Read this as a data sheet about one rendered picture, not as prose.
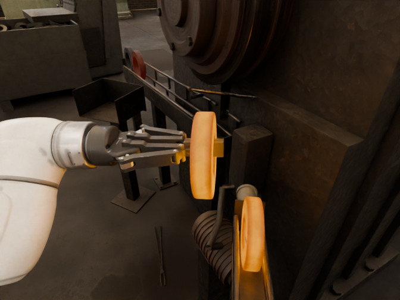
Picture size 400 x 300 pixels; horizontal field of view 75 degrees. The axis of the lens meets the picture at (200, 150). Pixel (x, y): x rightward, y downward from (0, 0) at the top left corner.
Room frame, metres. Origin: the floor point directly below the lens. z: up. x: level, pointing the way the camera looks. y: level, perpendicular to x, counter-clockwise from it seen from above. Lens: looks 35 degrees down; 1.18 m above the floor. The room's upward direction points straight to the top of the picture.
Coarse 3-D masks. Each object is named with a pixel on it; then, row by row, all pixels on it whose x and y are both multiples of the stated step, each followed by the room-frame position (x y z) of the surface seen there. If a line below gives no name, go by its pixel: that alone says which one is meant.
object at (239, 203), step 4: (236, 200) 0.45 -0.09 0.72; (240, 200) 0.45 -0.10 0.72; (236, 204) 0.45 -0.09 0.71; (240, 204) 0.45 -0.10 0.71; (264, 204) 0.44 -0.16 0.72; (236, 208) 0.45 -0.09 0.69; (240, 208) 0.45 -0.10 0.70; (264, 208) 0.44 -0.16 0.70; (236, 212) 0.45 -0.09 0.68; (240, 212) 0.45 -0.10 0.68; (240, 216) 0.44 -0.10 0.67; (240, 220) 0.44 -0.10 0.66; (240, 224) 0.44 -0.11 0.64; (232, 228) 0.44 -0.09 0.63; (240, 228) 0.44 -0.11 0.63
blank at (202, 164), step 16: (208, 112) 0.40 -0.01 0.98; (192, 128) 0.35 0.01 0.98; (208, 128) 0.35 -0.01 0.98; (192, 144) 0.33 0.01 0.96; (208, 144) 0.33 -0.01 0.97; (192, 160) 0.31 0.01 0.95; (208, 160) 0.31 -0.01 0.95; (192, 176) 0.31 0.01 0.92; (208, 176) 0.30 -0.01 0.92; (192, 192) 0.31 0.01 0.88; (208, 192) 0.30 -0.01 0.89
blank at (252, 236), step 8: (248, 200) 0.39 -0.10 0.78; (256, 200) 0.39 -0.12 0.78; (248, 208) 0.37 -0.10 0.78; (256, 208) 0.37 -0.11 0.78; (248, 216) 0.35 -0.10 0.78; (256, 216) 0.35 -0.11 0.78; (248, 224) 0.33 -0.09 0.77; (256, 224) 0.33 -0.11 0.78; (248, 232) 0.32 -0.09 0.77; (256, 232) 0.32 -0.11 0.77; (264, 232) 0.32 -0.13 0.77; (240, 240) 0.39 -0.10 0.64; (248, 240) 0.31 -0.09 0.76; (256, 240) 0.31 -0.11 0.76; (240, 248) 0.38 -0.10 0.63; (248, 248) 0.30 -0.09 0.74; (256, 248) 0.30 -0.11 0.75; (248, 256) 0.29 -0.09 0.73; (256, 256) 0.29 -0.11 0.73; (248, 264) 0.29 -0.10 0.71; (256, 264) 0.29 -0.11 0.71
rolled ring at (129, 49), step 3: (126, 48) 1.80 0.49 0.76; (129, 48) 1.79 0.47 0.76; (126, 51) 1.81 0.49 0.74; (129, 51) 1.76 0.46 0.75; (132, 51) 1.77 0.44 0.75; (126, 54) 1.85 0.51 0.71; (129, 54) 1.75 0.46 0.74; (126, 57) 1.86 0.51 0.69; (129, 57) 1.76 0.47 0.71; (126, 60) 1.86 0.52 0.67; (129, 60) 1.87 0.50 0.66; (126, 63) 1.86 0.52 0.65; (129, 63) 1.86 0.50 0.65; (129, 66) 1.84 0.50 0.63; (132, 66) 1.72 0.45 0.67; (132, 69) 1.73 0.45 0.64
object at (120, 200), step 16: (96, 80) 1.30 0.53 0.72; (112, 80) 1.31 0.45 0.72; (80, 96) 1.19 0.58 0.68; (96, 96) 1.28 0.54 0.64; (112, 96) 1.32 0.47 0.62; (128, 96) 1.12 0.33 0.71; (144, 96) 1.22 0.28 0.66; (80, 112) 1.17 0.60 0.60; (96, 112) 1.19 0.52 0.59; (112, 112) 1.17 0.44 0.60; (128, 112) 1.10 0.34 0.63; (128, 176) 1.14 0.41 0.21; (128, 192) 1.16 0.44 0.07; (144, 192) 1.22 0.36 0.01; (128, 208) 1.08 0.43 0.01
